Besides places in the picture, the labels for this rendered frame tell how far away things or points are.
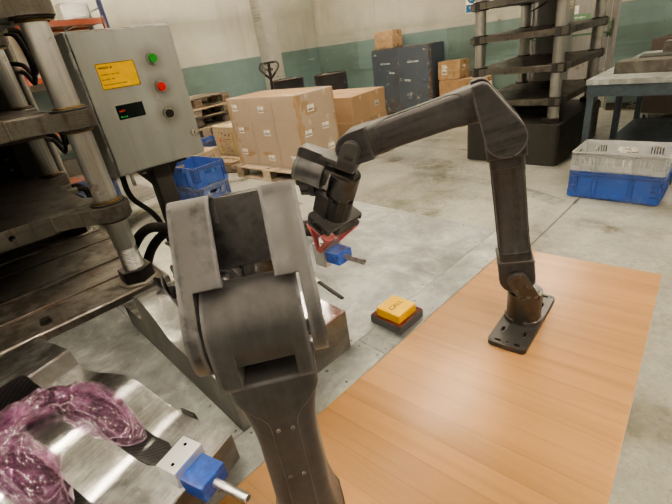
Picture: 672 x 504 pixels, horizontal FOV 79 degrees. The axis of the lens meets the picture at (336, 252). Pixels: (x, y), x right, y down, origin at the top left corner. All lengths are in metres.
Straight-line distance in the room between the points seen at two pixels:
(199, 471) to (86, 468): 0.17
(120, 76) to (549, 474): 1.38
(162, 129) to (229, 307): 1.23
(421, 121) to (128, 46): 0.98
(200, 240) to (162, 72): 1.22
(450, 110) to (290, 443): 0.55
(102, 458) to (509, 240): 0.73
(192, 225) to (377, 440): 0.50
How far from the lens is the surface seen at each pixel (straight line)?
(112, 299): 1.35
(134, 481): 0.70
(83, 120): 1.25
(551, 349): 0.87
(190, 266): 0.29
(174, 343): 0.86
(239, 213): 0.32
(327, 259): 0.90
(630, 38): 6.94
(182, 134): 1.50
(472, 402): 0.75
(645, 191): 3.69
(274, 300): 0.27
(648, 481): 1.77
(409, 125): 0.73
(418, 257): 1.14
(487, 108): 0.70
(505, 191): 0.76
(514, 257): 0.81
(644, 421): 1.93
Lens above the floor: 1.35
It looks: 27 degrees down
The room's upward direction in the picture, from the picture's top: 9 degrees counter-clockwise
